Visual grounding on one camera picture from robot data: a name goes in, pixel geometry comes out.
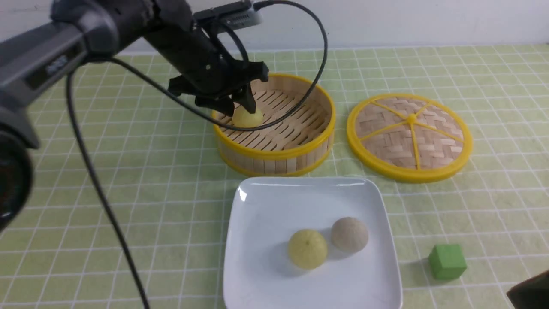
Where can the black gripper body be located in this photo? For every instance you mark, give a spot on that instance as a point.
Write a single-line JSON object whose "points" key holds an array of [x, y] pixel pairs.
{"points": [[206, 67]]}

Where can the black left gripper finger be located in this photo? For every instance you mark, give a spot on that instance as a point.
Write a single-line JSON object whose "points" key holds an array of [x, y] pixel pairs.
{"points": [[223, 105]]}

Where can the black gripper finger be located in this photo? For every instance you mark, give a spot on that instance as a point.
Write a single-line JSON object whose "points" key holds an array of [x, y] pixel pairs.
{"points": [[246, 99]]}

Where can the yellow steamed bun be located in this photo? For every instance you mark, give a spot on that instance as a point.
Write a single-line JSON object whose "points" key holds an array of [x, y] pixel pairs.
{"points": [[242, 118], [307, 249]]}

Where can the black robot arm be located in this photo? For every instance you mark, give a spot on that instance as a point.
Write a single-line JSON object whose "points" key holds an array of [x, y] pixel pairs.
{"points": [[88, 30]]}

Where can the white square plate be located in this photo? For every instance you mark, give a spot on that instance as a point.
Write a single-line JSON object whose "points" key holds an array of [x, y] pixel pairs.
{"points": [[267, 211]]}

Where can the grey-white steamed bun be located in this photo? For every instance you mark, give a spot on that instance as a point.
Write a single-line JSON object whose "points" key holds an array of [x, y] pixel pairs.
{"points": [[349, 235]]}

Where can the bamboo steamer basket yellow rim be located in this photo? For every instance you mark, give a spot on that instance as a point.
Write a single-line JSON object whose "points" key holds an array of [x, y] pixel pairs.
{"points": [[294, 146]]}

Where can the woven bamboo steamer lid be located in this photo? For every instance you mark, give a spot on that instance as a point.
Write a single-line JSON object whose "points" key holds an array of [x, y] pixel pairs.
{"points": [[409, 138]]}

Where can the green cube block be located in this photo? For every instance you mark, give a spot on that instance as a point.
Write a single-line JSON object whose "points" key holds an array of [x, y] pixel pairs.
{"points": [[447, 261]]}

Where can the dark object at corner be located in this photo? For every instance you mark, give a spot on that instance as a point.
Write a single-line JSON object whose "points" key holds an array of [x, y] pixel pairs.
{"points": [[532, 293]]}

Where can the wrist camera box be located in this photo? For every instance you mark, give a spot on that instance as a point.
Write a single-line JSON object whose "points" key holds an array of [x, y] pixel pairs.
{"points": [[236, 15]]}

